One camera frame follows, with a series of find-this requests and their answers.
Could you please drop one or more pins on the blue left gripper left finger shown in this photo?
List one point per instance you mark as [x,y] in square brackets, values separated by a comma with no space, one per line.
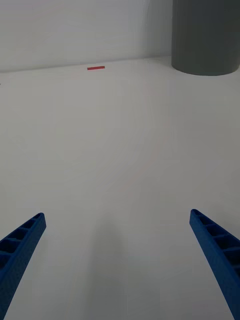
[17,257]

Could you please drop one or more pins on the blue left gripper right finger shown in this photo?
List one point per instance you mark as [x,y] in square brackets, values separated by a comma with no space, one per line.
[220,255]

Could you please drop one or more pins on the grey plastic waste bin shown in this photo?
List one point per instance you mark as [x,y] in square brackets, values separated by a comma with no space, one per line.
[205,37]

